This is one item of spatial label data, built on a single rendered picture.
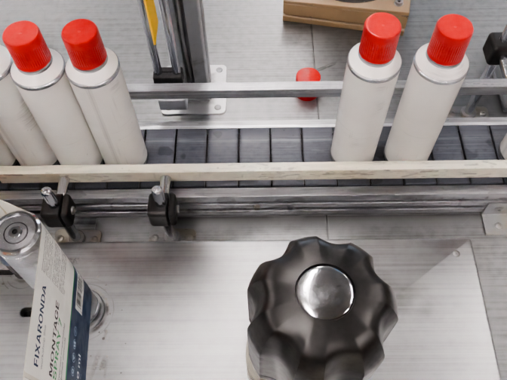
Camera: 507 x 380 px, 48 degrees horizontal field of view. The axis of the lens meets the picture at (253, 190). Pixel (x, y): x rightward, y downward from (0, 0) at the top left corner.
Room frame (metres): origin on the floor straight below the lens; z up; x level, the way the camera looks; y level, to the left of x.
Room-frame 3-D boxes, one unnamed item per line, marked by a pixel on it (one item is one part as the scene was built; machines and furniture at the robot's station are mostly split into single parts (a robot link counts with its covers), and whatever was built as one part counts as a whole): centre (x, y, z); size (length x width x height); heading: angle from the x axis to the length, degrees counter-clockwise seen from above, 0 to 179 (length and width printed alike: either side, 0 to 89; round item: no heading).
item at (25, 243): (0.19, 0.18, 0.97); 0.05 x 0.05 x 0.19
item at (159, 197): (0.30, 0.10, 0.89); 0.03 x 0.03 x 0.12; 89
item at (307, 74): (0.52, -0.08, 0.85); 0.03 x 0.03 x 0.03
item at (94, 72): (0.38, 0.15, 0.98); 0.05 x 0.05 x 0.20
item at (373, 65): (0.38, -0.12, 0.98); 0.05 x 0.05 x 0.20
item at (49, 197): (0.31, 0.21, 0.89); 0.06 x 0.03 x 0.12; 179
